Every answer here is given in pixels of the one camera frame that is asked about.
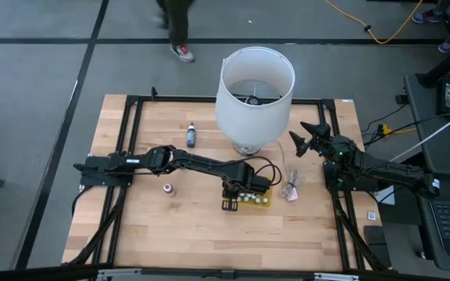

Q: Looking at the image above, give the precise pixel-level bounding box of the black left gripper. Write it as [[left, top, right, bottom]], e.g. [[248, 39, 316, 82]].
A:
[[221, 166, 272, 212]]

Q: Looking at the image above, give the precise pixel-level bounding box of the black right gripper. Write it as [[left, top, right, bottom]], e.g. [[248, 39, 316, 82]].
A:
[[288, 120, 362, 162]]

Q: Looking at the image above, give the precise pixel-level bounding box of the large purple food colouring bottle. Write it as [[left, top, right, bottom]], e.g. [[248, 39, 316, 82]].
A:
[[186, 122, 197, 149]]

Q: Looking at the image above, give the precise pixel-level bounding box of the yellow translucent plastic bin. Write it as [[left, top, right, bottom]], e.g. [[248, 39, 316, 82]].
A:
[[232, 187, 274, 209]]

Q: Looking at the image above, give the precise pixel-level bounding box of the white shade silver table lamp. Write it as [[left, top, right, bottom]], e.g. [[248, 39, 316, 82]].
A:
[[214, 45, 296, 157]]

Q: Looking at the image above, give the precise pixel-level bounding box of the yellow power plug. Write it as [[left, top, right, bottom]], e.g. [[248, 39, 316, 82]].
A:
[[379, 123, 417, 136]]

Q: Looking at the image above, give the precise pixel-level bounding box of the white straight rod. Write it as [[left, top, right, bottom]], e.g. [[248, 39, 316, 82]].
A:
[[388, 105, 450, 163]]

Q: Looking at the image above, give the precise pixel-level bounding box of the black flat pad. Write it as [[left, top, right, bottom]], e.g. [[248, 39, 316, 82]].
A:
[[363, 225, 392, 269]]

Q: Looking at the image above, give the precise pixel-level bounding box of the black side table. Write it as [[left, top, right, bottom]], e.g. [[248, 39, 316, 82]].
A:
[[402, 72, 450, 176]]

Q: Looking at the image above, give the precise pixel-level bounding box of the black desk top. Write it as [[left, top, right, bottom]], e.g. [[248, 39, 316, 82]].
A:
[[412, 183, 450, 273]]

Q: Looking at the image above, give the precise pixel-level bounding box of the black chair base leg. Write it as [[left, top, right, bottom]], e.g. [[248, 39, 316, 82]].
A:
[[416, 38, 450, 89]]

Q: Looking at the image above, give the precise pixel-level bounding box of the person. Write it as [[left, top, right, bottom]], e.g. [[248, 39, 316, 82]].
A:
[[156, 0, 196, 63]]

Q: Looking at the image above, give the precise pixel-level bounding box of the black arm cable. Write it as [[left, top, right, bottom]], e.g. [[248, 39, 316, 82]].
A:
[[254, 155, 284, 187]]

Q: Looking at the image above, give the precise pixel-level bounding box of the yellow extension cable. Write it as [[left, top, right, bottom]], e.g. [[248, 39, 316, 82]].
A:
[[324, 0, 423, 45]]

